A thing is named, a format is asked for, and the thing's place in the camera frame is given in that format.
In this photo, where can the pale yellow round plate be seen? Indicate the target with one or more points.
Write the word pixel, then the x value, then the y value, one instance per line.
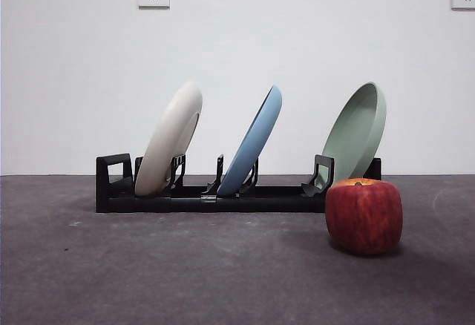
pixel 163 143

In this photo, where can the red apple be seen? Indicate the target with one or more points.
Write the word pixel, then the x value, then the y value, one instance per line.
pixel 363 217

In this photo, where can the blue round plate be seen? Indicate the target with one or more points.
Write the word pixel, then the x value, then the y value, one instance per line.
pixel 256 136

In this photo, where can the black plate rack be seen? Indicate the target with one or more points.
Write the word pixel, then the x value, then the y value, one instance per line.
pixel 282 200

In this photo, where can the green round plate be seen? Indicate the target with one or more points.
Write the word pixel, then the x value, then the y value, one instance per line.
pixel 356 136

